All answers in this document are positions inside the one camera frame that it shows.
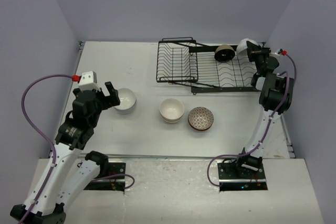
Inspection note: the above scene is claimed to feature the white bowl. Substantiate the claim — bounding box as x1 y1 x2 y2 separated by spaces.
118 88 137 109
114 103 136 114
236 38 259 57

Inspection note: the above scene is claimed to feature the beige bowl black interior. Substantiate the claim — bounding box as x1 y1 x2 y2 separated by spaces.
214 44 236 62

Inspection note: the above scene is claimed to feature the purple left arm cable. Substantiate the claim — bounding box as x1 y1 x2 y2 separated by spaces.
0 73 135 224

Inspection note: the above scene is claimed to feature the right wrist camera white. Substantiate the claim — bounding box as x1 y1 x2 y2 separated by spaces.
269 49 283 61

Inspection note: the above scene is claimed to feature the cream bowl orange flower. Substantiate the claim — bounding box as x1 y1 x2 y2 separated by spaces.
161 115 182 124

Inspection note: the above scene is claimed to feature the brown patterned bowl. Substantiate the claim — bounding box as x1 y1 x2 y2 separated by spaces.
187 106 214 126

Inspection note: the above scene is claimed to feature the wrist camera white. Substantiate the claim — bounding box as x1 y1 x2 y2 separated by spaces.
269 49 283 61
78 71 100 91

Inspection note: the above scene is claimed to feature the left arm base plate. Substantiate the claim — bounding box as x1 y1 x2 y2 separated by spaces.
83 161 127 191

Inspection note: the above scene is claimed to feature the white bowl front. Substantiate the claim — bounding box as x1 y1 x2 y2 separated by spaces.
114 103 136 114

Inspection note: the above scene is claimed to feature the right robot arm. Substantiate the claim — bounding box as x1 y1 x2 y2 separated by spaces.
234 39 295 178

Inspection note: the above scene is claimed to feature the red patterned bowl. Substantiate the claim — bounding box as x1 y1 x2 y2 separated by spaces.
188 122 212 132

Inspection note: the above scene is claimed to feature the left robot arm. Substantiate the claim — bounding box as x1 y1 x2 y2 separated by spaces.
10 82 120 223

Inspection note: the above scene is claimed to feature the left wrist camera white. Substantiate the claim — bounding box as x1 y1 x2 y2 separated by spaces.
78 71 100 91

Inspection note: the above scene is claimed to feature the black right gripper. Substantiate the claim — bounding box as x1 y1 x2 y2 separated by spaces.
246 42 272 74

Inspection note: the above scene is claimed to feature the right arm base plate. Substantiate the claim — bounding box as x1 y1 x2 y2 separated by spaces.
217 159 268 191

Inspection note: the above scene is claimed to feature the black wire dish rack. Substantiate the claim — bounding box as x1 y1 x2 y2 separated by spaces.
156 37 257 94

